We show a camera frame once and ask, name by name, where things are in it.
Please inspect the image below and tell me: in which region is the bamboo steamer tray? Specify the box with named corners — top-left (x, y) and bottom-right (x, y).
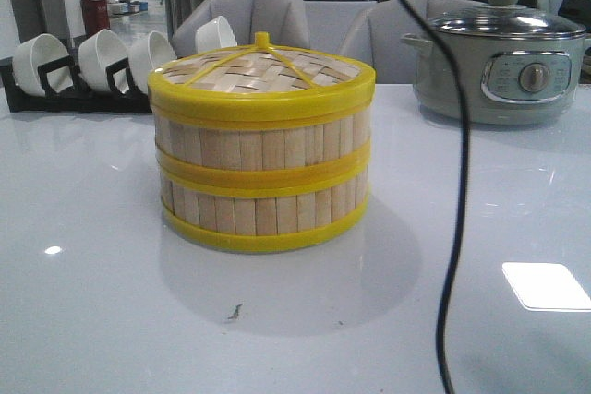
top-left (160, 167), bottom-right (368, 254)
top-left (154, 107), bottom-right (370, 190)

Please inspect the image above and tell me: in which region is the woven bamboo steamer lid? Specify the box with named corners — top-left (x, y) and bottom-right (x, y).
top-left (148, 32), bottom-right (376, 130)

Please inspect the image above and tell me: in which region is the white bowl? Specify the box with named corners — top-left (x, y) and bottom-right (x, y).
top-left (12, 33), bottom-right (69, 97)
top-left (195, 16), bottom-right (237, 54)
top-left (128, 30), bottom-right (176, 94)
top-left (78, 29), bottom-right (128, 93)

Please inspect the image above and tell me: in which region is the grey chair middle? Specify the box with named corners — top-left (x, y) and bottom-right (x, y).
top-left (339, 0), bottom-right (481, 85)

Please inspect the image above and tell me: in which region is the grey chair left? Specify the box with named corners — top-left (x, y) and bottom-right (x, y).
top-left (171, 0), bottom-right (310, 57)

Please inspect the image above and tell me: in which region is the black bowl rack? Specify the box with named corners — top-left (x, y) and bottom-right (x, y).
top-left (1, 55), bottom-right (151, 113)

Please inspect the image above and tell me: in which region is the grey electric cooking pot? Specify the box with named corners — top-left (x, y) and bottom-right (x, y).
top-left (401, 33), bottom-right (590, 125)

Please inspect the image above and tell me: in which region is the red bin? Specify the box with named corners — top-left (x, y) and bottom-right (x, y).
top-left (80, 0), bottom-right (110, 38)

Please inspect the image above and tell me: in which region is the glass pot lid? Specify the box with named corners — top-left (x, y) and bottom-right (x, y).
top-left (429, 0), bottom-right (585, 40)

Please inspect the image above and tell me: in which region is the white bowl far left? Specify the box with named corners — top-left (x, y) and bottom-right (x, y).
top-left (12, 33), bottom-right (69, 97)

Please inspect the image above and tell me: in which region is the black cable right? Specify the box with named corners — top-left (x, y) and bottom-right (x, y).
top-left (371, 0), bottom-right (472, 394)

